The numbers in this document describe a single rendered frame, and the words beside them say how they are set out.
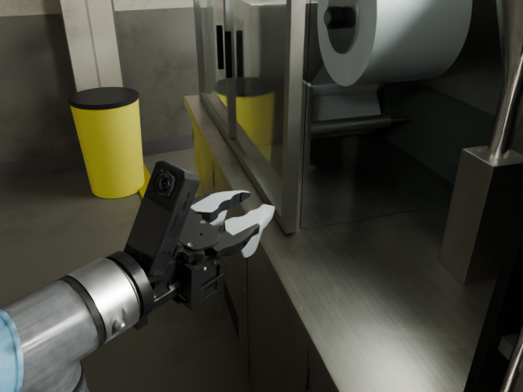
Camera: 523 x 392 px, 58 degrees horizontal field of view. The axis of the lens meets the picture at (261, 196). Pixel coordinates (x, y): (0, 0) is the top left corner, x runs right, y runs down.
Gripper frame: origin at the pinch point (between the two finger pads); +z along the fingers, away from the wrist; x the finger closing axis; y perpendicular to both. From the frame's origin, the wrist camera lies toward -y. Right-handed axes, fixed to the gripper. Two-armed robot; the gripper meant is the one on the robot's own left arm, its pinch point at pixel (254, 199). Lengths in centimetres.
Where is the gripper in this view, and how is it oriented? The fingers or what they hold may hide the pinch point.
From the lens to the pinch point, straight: 60.0
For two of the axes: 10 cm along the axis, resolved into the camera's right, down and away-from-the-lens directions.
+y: -1.1, 8.3, 5.5
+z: 6.5, -3.6, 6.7
